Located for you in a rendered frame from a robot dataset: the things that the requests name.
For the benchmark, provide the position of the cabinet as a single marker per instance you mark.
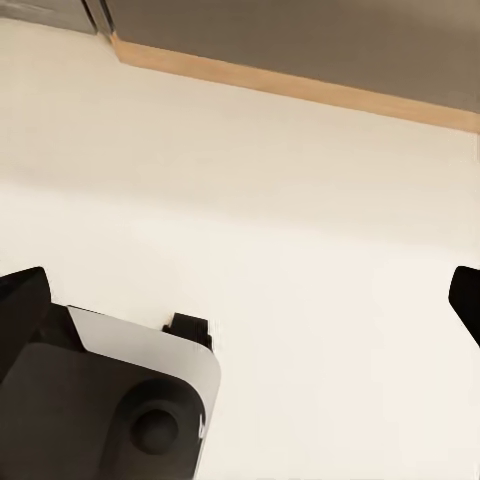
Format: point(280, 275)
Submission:
point(423, 50)

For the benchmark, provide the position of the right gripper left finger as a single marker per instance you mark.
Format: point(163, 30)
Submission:
point(24, 298)

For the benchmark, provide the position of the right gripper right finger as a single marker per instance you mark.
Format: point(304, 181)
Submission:
point(464, 296)

